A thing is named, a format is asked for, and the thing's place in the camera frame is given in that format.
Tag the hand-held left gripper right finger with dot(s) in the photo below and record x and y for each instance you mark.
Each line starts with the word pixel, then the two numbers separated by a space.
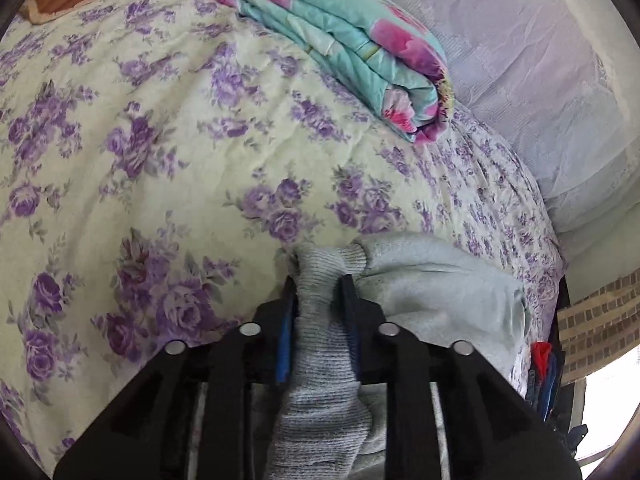
pixel 351 330

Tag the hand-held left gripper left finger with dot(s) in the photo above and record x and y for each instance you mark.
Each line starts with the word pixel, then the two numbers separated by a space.
pixel 284 340

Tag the grey sweatshirt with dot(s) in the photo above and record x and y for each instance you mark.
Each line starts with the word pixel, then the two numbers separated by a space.
pixel 320 410

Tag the stack of folded clothes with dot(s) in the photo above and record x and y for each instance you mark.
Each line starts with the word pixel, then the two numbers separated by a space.
pixel 540 357

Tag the denim garment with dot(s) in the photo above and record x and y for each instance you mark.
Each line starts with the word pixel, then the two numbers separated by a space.
pixel 532 390

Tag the blue garment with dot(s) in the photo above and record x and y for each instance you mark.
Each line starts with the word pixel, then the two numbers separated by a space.
pixel 550 390

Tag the black garment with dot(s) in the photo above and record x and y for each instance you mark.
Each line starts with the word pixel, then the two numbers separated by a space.
pixel 561 315

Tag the purple floral bedsheet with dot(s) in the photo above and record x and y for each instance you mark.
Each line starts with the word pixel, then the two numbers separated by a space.
pixel 200 135

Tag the checkered beige curtain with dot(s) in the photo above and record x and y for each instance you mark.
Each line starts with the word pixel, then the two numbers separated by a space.
pixel 600 320

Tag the bright window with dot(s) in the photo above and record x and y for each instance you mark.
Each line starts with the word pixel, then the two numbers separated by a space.
pixel 610 410

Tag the folded teal floral blanket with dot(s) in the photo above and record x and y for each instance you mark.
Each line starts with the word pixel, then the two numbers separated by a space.
pixel 340 35

